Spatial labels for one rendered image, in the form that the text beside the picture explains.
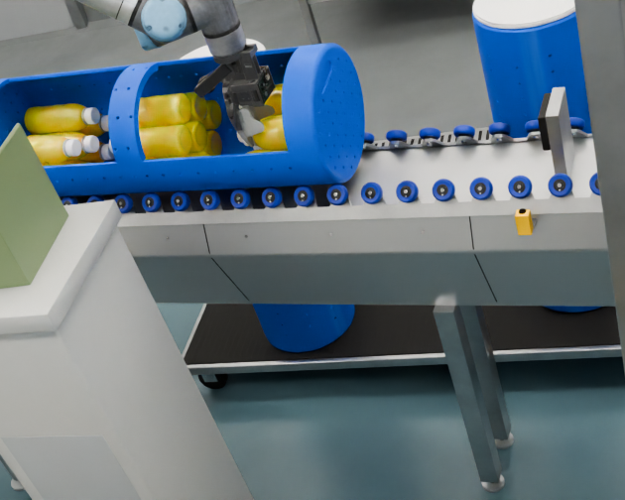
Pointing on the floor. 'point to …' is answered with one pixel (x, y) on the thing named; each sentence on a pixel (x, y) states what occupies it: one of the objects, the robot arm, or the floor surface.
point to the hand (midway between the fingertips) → (251, 134)
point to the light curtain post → (619, 188)
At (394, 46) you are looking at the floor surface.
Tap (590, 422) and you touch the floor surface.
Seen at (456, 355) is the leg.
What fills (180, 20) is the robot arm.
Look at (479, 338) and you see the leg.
